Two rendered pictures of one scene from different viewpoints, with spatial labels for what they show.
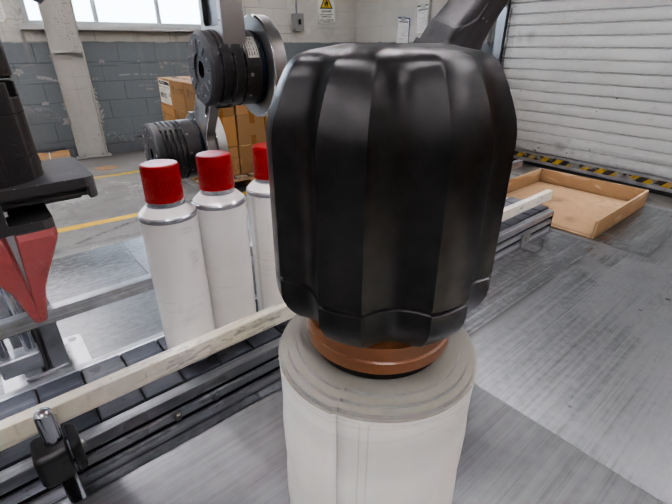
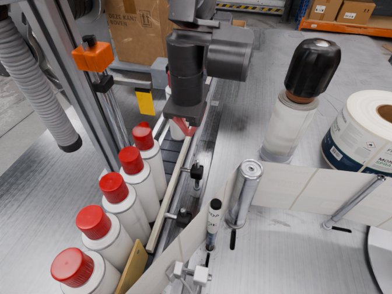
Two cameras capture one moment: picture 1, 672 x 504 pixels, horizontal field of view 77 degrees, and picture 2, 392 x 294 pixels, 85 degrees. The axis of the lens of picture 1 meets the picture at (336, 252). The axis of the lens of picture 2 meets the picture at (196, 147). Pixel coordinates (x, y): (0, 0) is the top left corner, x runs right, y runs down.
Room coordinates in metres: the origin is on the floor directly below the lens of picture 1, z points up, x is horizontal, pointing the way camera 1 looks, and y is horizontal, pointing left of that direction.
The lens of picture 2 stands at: (-0.03, 0.39, 1.34)
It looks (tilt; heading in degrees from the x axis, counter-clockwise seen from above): 48 degrees down; 323
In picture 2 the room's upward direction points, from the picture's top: straight up
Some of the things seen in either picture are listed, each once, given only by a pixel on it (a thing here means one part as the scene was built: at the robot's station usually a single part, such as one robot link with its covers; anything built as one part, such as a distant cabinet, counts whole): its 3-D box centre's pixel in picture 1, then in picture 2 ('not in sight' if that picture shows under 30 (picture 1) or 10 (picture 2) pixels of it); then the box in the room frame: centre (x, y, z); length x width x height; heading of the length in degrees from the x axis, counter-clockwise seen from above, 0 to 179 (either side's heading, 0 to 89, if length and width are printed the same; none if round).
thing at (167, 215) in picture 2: not in sight; (177, 220); (0.15, 0.31, 0.89); 0.06 x 0.03 x 0.12; 40
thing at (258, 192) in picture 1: (273, 235); not in sight; (0.44, 0.07, 0.98); 0.05 x 0.05 x 0.20
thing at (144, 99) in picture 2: not in sight; (145, 101); (0.29, 0.27, 1.09); 0.03 x 0.01 x 0.06; 40
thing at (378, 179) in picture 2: not in sight; (349, 205); (-0.05, 0.06, 0.97); 0.02 x 0.02 x 0.19
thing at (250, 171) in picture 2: not in sight; (241, 198); (0.08, 0.20, 0.97); 0.05 x 0.05 x 0.19
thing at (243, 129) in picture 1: (226, 128); not in sight; (4.16, 1.06, 0.45); 1.20 x 0.84 x 0.89; 37
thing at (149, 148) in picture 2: not in sight; (150, 166); (0.24, 0.31, 0.98); 0.05 x 0.05 x 0.20
